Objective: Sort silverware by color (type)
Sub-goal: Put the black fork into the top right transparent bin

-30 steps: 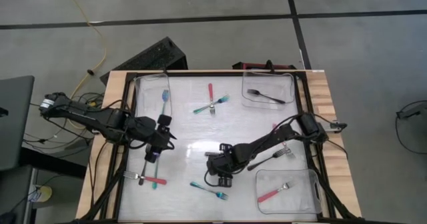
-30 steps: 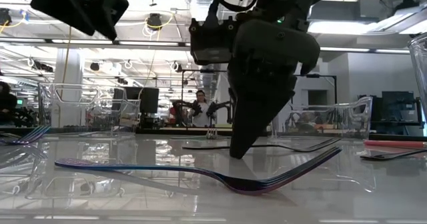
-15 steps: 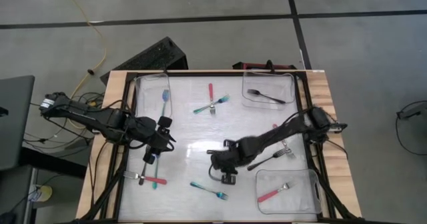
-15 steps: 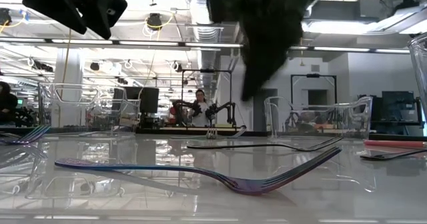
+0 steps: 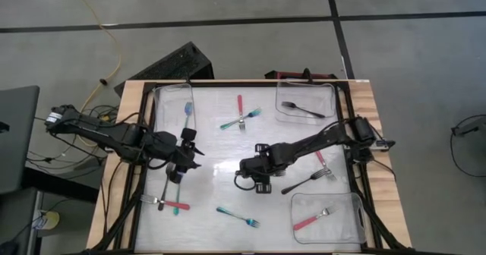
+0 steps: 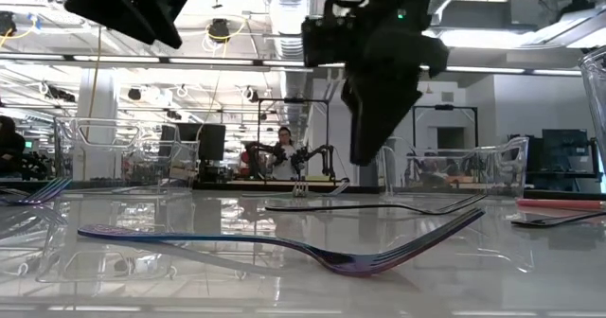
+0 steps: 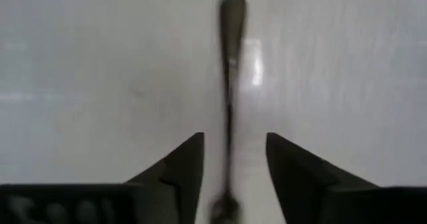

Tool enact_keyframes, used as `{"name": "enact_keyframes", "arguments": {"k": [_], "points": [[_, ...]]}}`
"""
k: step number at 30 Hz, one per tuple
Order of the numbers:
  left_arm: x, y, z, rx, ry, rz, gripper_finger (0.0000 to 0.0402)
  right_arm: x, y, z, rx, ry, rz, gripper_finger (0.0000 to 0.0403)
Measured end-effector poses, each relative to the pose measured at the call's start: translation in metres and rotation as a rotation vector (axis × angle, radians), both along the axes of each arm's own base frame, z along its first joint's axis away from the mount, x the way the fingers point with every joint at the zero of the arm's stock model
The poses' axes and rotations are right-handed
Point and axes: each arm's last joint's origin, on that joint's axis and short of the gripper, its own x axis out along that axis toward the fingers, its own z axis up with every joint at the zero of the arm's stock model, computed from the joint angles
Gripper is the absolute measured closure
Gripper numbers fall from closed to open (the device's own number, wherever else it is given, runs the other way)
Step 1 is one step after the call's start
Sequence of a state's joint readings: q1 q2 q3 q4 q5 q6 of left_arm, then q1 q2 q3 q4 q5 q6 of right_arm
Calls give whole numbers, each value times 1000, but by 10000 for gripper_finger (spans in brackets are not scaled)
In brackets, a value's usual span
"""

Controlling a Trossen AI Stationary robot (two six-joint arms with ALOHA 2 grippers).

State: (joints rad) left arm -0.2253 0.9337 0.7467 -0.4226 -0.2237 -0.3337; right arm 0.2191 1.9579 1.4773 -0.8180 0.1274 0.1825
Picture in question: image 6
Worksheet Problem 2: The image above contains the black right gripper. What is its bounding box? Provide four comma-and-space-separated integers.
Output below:
341, 0, 450, 167

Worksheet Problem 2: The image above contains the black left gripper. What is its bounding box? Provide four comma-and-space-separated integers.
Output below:
62, 0, 165, 45

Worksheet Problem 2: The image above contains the black fork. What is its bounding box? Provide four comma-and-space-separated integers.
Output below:
264, 193, 489, 217
509, 210, 606, 229

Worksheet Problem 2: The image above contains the iridescent rainbow fork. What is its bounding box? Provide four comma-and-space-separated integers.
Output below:
0, 176, 73, 207
77, 206, 487, 278

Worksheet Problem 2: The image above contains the clear plastic bin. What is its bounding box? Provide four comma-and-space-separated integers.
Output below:
578, 44, 606, 177
375, 135, 530, 200
52, 115, 201, 197

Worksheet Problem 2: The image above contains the white column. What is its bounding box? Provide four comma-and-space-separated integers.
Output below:
77, 67, 120, 183

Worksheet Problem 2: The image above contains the person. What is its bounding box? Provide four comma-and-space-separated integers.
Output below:
270, 125, 300, 182

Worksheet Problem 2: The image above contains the black ceiling device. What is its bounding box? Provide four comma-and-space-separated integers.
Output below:
206, 18, 232, 44

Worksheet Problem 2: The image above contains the black computer monitor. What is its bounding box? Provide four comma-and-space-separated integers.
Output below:
159, 122, 227, 163

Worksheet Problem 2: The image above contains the dark shelf unit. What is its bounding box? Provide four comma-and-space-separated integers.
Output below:
508, 127, 601, 192

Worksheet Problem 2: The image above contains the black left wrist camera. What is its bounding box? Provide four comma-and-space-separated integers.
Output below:
149, 0, 189, 50

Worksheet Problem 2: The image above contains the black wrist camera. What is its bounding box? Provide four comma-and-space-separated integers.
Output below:
149, 0, 189, 50
301, 16, 357, 68

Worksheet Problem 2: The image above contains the black metal rig frame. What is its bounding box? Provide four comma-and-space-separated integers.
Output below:
257, 97, 331, 183
411, 103, 479, 151

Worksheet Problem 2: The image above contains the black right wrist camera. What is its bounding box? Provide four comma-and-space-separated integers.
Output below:
301, 16, 357, 68

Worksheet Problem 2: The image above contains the long ceiling light rail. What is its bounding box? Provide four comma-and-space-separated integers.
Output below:
0, 51, 584, 77

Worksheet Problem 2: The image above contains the silver ventilation duct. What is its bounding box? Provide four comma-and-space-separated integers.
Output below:
263, 0, 316, 125

